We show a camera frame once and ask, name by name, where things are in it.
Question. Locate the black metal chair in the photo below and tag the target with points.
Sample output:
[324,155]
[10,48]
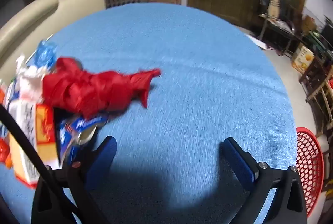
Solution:
[281,31]

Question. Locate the orange printed carton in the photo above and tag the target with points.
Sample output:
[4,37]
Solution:
[303,59]

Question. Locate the blue snack wrapper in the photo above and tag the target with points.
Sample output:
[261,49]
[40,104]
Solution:
[75,130]

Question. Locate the wooden chair frame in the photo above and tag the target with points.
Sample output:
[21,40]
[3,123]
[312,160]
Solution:
[316,88]

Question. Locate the cream leather sofa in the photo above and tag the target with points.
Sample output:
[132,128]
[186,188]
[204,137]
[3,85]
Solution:
[31,13]

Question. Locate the small orange wrapper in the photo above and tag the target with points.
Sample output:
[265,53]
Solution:
[4,153]

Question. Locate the red plastic bag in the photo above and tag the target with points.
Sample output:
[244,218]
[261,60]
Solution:
[85,91]

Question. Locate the blue plastic bag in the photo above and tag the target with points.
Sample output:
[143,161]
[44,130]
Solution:
[45,55]

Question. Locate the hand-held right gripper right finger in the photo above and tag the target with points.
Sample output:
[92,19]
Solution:
[238,161]

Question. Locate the crumpled white plastic bag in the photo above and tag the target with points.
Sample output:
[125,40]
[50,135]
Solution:
[30,78]

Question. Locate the orange white tissue pack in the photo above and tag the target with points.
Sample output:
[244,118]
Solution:
[44,130]

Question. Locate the blue tablecloth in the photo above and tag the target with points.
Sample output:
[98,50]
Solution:
[195,83]

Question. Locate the striped cloth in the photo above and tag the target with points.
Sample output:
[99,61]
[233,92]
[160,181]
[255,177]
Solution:
[274,5]

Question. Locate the cardboard box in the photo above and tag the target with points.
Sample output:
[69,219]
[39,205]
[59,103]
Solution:
[166,0]

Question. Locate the red plastic basket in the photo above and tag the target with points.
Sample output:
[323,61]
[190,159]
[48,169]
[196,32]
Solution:
[309,161]

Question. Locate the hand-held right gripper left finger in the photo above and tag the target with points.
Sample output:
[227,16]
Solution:
[100,161]

